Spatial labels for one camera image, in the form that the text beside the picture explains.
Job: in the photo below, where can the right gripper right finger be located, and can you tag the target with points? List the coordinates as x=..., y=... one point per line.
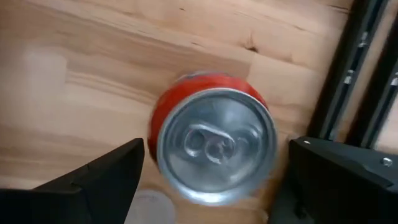
x=335, y=199

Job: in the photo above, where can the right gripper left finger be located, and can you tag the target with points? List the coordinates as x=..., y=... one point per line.
x=77, y=196

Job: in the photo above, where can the red cola can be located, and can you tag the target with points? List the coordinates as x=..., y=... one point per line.
x=214, y=140

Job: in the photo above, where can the black aluminium table frame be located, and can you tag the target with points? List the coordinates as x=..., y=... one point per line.
x=342, y=68

